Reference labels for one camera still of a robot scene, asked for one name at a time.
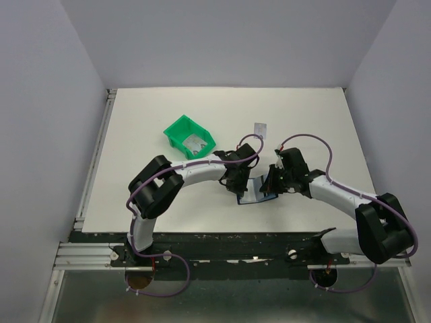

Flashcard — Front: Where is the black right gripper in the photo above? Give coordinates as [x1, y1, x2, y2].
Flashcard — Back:
[261, 164, 294, 194]

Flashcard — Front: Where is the grey striped credit card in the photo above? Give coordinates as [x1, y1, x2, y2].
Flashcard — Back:
[259, 192, 278, 201]

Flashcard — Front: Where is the blue leather card holder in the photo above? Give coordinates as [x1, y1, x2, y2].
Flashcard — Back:
[237, 175, 270, 205]

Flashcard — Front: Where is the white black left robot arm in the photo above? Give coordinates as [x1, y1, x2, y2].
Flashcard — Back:
[126, 143, 259, 266]

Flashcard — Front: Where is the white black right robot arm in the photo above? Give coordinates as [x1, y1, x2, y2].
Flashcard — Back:
[260, 147, 416, 264]

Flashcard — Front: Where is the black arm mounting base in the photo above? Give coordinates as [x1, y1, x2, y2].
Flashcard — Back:
[110, 232, 349, 281]

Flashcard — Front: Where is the silver card on table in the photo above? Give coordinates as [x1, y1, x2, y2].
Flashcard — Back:
[253, 122, 267, 140]

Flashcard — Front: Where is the green plastic bin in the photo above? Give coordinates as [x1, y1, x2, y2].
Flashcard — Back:
[163, 114, 216, 160]

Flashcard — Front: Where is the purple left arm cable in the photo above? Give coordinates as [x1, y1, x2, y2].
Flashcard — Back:
[125, 133, 265, 258]

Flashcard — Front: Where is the aluminium table edge rail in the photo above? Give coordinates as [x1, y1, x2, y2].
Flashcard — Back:
[72, 89, 118, 231]

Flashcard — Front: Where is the aluminium front frame rail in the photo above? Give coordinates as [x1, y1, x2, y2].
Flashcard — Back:
[36, 240, 129, 323]

